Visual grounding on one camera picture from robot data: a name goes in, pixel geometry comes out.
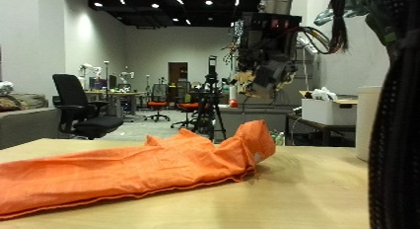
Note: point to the orange shirt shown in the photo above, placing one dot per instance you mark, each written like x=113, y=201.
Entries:
x=131, y=169

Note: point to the white power strip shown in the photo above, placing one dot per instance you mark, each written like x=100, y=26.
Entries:
x=311, y=49

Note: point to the long ceiling light strip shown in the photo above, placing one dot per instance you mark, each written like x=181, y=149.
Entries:
x=121, y=1
x=188, y=22
x=237, y=2
x=178, y=0

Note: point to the red ball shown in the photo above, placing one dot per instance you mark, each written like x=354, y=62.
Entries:
x=233, y=103

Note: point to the white plastic bag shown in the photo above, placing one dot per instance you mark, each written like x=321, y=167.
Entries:
x=323, y=94

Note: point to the low grey cabinet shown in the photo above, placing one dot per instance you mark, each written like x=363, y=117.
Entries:
x=249, y=118

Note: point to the brown door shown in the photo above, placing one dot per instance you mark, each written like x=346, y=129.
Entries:
x=176, y=72

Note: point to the white storage box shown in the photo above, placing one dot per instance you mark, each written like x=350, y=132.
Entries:
x=326, y=113

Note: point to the orange seat office chair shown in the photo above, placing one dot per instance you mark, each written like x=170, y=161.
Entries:
x=157, y=105
x=188, y=107

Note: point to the green leafy plant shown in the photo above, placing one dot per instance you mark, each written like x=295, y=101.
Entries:
x=380, y=28

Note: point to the dark side table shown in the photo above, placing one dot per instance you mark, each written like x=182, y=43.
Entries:
x=319, y=127

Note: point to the green bottles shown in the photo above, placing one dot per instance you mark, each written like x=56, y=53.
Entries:
x=279, y=139

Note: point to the white cylindrical plant pot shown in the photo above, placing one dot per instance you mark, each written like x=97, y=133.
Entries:
x=367, y=123

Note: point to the wooden desk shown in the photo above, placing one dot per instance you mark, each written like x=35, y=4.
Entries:
x=119, y=95

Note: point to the thin stand with white head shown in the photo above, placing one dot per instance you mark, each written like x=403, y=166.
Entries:
x=107, y=74

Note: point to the black office chair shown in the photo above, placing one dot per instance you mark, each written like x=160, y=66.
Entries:
x=69, y=94

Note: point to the brown cushion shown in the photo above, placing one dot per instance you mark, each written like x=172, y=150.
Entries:
x=26, y=100

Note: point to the grey sofa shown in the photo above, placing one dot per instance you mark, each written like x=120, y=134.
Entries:
x=26, y=127

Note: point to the silver foil bundle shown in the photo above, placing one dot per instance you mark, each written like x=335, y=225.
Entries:
x=6, y=88

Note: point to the black camera tripod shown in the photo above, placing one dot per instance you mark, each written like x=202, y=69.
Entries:
x=210, y=97

